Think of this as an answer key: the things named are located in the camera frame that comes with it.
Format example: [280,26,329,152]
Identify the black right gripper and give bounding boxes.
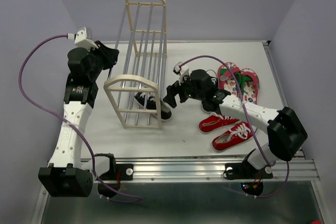
[162,72,204,109]

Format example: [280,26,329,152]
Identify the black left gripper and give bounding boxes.
[86,40,119,80]

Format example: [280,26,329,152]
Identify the black sneaker white laces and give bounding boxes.
[134,92,172,121]

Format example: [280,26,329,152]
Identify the beige chrome shoe shelf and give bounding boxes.
[103,0,167,130]

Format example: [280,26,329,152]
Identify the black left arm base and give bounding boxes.
[94,153,134,191]

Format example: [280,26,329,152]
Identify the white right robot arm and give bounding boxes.
[163,69,308,177]

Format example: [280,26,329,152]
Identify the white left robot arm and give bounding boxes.
[38,40,119,197]

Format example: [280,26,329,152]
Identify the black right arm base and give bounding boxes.
[223,162,273,197]

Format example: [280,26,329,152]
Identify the red sneaker upper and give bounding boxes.
[198,112,239,133]

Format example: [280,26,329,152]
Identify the red sneaker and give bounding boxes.
[212,122,254,151]
[198,112,239,133]

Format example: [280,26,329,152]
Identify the pink flip-flop left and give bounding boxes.
[217,62,241,95]

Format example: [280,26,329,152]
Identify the pink flip-flop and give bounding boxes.
[217,62,241,95]
[238,68,259,104]

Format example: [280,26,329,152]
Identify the pink flip-flop right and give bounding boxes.
[238,68,259,104]

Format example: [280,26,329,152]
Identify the red sneaker lower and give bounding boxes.
[212,122,254,151]

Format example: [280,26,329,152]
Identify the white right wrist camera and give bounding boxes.
[173,62,190,84]

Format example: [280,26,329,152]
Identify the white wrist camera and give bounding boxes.
[67,27,98,51]
[173,62,190,84]

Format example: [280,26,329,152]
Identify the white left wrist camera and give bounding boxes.
[67,27,98,51]

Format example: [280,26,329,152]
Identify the aluminium mounting rail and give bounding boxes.
[116,157,320,184]

